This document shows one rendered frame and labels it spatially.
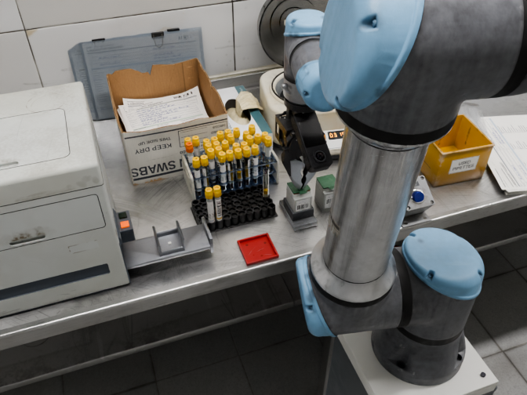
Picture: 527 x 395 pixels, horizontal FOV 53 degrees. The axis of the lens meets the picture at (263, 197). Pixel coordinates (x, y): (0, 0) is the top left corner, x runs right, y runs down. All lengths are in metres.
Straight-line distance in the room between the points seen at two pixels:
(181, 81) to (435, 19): 1.10
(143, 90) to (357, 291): 0.94
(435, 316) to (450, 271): 0.07
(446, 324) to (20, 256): 0.69
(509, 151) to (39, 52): 1.19
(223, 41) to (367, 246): 1.01
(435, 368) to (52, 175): 0.66
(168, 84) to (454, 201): 0.78
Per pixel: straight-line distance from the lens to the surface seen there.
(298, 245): 1.10
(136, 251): 1.06
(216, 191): 1.06
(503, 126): 1.54
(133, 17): 1.45
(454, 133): 1.41
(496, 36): 0.45
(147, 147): 1.22
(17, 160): 0.91
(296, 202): 1.10
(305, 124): 0.98
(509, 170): 1.39
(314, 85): 0.80
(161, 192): 1.24
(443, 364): 0.90
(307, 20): 0.90
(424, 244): 0.79
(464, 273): 0.77
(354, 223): 0.60
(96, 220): 0.93
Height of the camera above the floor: 1.68
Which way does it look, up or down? 42 degrees down
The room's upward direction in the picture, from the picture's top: straight up
